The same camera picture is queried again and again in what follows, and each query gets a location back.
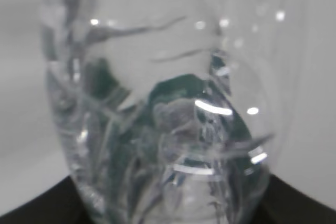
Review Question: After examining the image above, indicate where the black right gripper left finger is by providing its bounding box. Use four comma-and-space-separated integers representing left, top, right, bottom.
1, 176, 92, 224

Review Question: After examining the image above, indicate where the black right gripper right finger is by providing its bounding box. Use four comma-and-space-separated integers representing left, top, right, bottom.
254, 175, 335, 224

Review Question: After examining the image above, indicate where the clear water bottle green label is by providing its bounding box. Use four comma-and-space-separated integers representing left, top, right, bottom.
38, 0, 297, 224

